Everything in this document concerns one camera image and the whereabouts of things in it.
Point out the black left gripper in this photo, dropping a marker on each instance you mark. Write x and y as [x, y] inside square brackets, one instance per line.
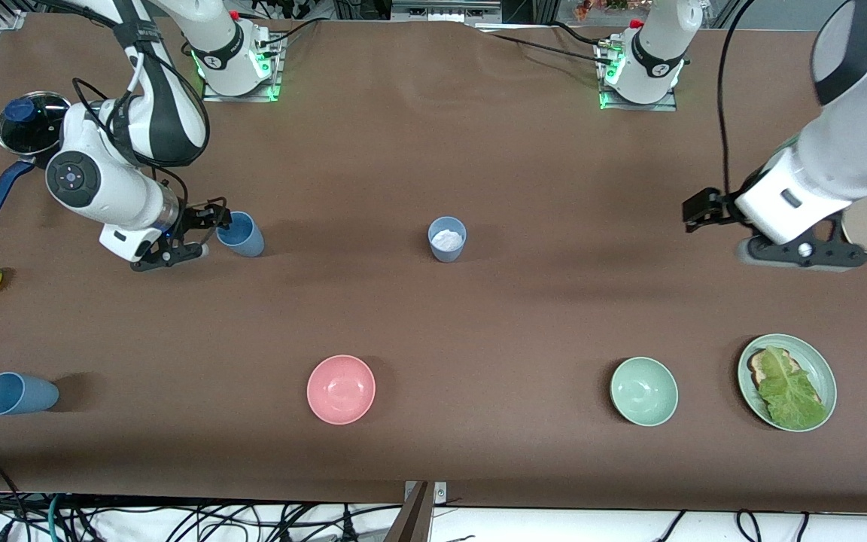
[712, 208]

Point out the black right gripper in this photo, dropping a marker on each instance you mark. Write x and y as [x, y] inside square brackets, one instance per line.
[194, 219]

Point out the blue plastic cup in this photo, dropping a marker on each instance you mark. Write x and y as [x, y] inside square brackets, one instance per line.
[249, 242]
[34, 395]

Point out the blue cup holding paper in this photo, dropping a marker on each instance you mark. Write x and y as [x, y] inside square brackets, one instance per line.
[448, 258]

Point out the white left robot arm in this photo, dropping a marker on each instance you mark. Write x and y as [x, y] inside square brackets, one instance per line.
[855, 135]

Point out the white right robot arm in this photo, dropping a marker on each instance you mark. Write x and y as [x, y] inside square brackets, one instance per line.
[102, 181]

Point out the bread slice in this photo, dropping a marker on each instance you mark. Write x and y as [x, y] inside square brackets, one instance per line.
[757, 369]

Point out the mint green bowl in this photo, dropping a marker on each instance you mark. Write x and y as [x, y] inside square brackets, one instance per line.
[644, 391]

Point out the mint green plate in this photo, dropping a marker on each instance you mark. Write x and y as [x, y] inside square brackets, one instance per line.
[819, 363]

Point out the glass lid with blue knob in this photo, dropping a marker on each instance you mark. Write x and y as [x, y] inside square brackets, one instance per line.
[38, 129]

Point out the green lettuce leaf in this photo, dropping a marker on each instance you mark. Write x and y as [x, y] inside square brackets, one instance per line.
[791, 391]

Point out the pink bowl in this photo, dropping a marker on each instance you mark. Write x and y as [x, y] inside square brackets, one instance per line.
[341, 390]

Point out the orange and green plant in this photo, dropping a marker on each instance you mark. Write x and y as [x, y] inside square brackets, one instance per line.
[599, 7]

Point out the brown table cover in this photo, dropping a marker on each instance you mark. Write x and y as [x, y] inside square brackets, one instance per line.
[433, 150]

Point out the white crumpled paper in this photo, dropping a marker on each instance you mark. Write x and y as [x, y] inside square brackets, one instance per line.
[447, 241]

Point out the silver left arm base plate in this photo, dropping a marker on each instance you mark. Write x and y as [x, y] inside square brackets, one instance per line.
[667, 105]

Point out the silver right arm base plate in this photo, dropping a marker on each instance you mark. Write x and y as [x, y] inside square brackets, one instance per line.
[211, 94]

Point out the silver metal frame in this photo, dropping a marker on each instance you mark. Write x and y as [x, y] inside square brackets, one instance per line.
[445, 10]

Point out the silver table edge bracket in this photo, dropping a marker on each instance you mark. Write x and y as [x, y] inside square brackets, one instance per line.
[441, 493]

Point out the dark brown post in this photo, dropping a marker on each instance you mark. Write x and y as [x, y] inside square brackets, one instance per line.
[415, 523]

